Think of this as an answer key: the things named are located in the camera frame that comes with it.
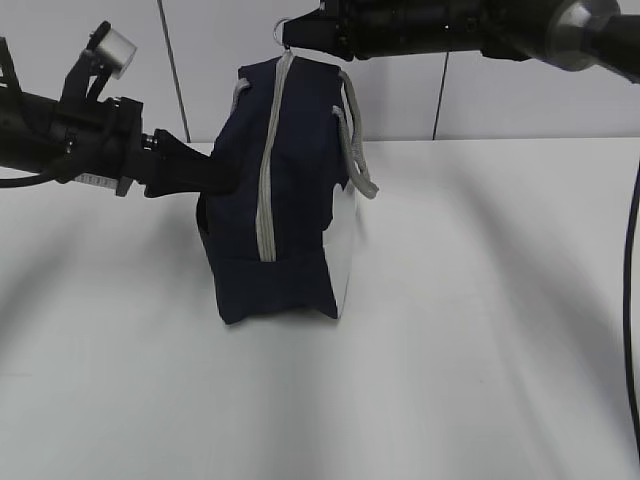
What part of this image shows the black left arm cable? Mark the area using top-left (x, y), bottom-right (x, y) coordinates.
top-left (0, 167), bottom-right (64, 190)

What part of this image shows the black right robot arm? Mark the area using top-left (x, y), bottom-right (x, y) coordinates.
top-left (282, 0), bottom-right (639, 83)

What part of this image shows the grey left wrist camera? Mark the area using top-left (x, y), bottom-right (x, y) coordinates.
top-left (60, 21), bottom-right (137, 105)

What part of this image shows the navy and white lunch bag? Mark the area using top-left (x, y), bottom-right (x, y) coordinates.
top-left (196, 39), bottom-right (379, 325)

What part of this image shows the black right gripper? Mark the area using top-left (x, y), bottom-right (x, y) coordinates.
top-left (282, 0), bottom-right (373, 61)

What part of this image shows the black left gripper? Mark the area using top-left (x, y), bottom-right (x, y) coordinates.
top-left (47, 98), bottom-right (240, 198)

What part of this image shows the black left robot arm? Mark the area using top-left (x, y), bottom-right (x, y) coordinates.
top-left (1, 43), bottom-right (240, 198)

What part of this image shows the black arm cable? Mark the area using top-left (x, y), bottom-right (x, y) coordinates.
top-left (0, 167), bottom-right (64, 190)
top-left (622, 159), bottom-right (640, 454)

